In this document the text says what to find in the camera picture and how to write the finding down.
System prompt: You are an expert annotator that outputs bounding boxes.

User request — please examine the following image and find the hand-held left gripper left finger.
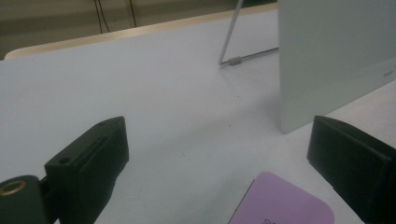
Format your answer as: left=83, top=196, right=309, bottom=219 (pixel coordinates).
left=44, top=116, right=130, bottom=224

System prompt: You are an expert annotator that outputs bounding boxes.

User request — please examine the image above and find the purple eraser pad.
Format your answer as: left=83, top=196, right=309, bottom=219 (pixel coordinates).
left=227, top=171, right=335, bottom=224

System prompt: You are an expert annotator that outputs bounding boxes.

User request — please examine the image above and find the black hanging cable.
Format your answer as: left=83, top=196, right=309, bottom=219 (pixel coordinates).
left=93, top=0, right=105, bottom=35
left=97, top=0, right=110, bottom=34

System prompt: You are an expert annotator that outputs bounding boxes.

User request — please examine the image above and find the frosted white standing board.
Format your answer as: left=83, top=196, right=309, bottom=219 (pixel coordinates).
left=277, top=0, right=396, bottom=134

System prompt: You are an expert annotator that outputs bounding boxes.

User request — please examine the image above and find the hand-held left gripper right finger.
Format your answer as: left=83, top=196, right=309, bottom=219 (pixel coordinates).
left=306, top=115, right=396, bottom=224

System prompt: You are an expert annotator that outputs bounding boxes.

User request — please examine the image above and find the metal stand rod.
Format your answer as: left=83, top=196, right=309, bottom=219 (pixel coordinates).
left=218, top=0, right=279, bottom=67

